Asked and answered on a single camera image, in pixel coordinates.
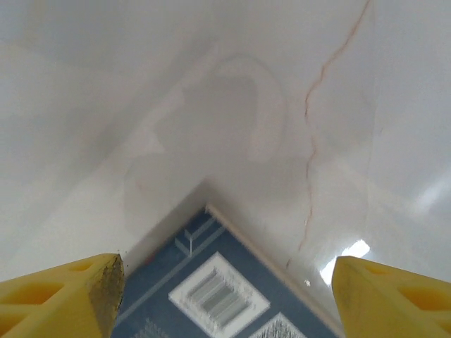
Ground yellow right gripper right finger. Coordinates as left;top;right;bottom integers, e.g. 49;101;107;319
332;256;451;338

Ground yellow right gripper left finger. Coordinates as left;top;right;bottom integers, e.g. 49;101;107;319
0;252;126;338

